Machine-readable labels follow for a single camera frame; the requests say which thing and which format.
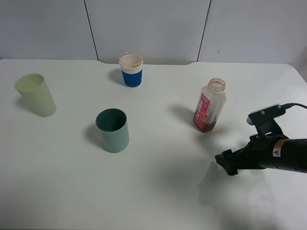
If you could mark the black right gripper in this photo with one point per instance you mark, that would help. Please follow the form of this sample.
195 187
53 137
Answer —
257 154

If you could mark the clear bottle with pink label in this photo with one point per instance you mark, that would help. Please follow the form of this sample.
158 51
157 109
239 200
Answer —
210 104

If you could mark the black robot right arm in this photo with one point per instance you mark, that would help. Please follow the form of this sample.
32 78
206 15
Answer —
274 152

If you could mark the teal green plastic cup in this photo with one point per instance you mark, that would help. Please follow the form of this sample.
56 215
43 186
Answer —
113 126

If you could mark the blue sleeved paper cup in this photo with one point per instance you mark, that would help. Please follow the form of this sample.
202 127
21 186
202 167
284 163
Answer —
131 68

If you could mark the pale yellow plastic cup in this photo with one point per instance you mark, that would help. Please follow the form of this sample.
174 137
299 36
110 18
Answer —
35 92

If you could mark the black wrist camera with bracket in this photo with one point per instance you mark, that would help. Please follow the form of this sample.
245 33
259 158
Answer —
263 120

